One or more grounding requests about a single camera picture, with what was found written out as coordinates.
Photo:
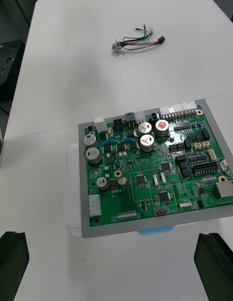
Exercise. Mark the green circuit board grey frame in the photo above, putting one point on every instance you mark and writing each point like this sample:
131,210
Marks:
145,174

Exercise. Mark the black perforated plate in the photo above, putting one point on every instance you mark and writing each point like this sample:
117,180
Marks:
9,63

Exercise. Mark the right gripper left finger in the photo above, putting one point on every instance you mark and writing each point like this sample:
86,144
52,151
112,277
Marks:
12,262

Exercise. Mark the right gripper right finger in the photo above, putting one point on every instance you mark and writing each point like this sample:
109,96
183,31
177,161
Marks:
216,267

